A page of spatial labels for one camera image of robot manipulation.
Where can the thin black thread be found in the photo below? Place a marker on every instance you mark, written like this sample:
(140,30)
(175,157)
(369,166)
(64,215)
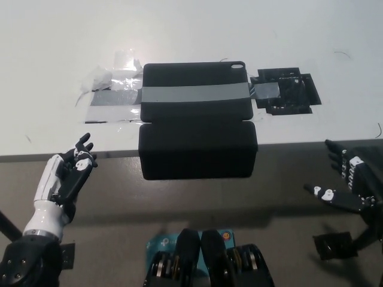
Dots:
(342,53)
(380,131)

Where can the crumpled clear plastic tape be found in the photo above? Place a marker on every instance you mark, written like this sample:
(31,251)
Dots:
(124,73)

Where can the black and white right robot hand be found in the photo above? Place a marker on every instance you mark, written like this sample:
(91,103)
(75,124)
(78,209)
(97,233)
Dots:
(365,182)

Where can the black tape patch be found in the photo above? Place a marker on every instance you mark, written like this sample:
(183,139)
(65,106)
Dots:
(299,100)

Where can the grey duct tape strip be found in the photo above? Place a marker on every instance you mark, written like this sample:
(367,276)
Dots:
(194,93)

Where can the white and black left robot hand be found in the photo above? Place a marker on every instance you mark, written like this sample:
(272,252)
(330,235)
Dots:
(48,188)

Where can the black table foot plate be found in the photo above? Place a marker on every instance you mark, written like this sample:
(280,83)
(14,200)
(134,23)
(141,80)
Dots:
(333,245)
(68,255)

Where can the black folding tablet cover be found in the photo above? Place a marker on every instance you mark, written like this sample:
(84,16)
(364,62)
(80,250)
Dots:
(197,149)

